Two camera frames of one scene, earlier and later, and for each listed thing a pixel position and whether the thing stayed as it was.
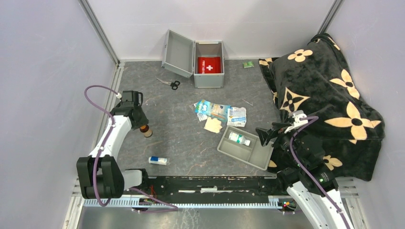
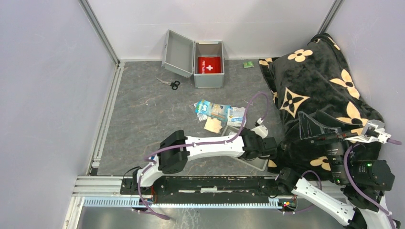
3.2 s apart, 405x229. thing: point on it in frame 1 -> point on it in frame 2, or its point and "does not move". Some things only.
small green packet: [248, 64] does not move
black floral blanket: [317, 80] does not move
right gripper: [264, 134] -> [309, 125]
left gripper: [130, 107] -> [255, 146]
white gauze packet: [237, 117] does not move
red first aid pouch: [209, 65] does not move
